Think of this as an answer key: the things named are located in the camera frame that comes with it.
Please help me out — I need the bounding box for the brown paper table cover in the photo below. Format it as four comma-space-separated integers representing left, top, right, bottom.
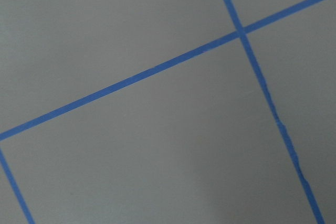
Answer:
1, 0, 335, 223

